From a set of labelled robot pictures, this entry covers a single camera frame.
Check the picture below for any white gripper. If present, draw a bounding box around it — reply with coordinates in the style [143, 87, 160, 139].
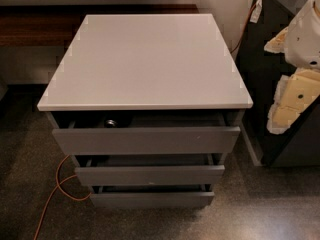
[264, 0, 320, 135]

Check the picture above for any blue pepsi can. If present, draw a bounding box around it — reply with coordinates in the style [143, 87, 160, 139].
[104, 119, 118, 128]

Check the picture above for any grey top drawer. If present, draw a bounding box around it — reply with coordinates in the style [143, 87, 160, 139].
[53, 126, 240, 155]

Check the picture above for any grey drawer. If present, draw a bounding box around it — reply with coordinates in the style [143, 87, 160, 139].
[90, 185, 214, 209]
[75, 154, 225, 186]
[53, 126, 240, 155]

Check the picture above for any grey drawer cabinet white top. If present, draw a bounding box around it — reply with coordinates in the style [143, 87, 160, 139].
[36, 13, 254, 210]

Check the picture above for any grey middle drawer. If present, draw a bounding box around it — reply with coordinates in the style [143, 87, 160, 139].
[75, 154, 225, 186]

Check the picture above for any grey bottom drawer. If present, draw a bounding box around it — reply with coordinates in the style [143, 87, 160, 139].
[90, 185, 214, 209]

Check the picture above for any black side cabinet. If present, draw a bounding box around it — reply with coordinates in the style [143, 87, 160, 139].
[236, 0, 320, 167]

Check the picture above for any dark wooden bench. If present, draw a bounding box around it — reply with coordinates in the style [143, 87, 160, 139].
[0, 4, 199, 47]

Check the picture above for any white cable tag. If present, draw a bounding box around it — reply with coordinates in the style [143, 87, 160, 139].
[250, 0, 262, 23]

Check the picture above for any orange floor cable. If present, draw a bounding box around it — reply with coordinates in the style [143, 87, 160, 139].
[33, 154, 92, 240]

